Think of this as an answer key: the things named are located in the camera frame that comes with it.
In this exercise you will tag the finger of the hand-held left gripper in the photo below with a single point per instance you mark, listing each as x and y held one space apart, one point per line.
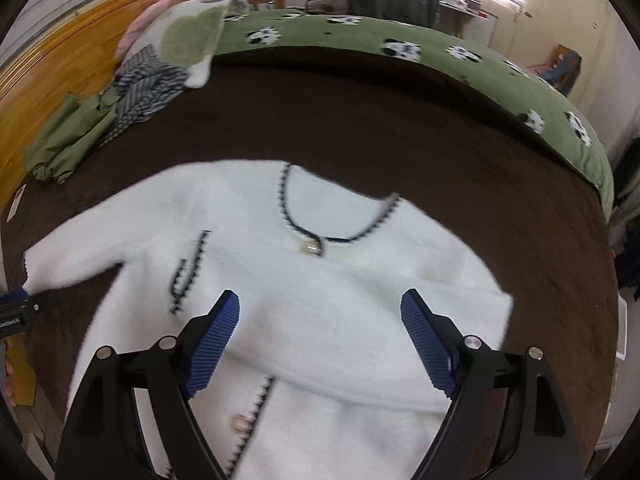
37 305

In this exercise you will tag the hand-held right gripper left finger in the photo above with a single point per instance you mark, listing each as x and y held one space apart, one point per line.
215 345

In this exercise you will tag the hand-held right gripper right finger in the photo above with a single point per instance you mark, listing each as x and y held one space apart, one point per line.
427 345

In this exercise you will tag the white fuzzy cardigan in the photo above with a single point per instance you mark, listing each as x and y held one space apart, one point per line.
325 310

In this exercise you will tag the stool with blue clothes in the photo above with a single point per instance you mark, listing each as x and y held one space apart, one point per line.
565 70

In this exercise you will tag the white paper tag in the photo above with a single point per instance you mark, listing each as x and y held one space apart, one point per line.
17 202

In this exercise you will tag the green garment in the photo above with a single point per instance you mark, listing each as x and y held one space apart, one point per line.
65 145

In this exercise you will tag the brown blanket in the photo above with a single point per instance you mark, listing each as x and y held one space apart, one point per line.
400 135

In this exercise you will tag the striped grey garment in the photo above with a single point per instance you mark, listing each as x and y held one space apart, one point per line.
145 85

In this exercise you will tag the wooden headboard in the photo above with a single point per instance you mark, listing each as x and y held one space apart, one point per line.
50 60

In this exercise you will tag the pink pillow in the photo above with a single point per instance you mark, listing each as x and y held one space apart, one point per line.
135 30

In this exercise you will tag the white pillow with green dots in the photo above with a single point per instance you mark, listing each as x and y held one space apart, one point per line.
190 35

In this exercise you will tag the green panda print blanket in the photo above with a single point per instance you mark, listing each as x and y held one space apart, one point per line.
350 40

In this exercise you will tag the white desk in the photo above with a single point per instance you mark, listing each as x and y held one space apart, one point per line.
470 15

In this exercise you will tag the cream door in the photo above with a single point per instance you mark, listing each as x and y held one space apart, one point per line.
560 5

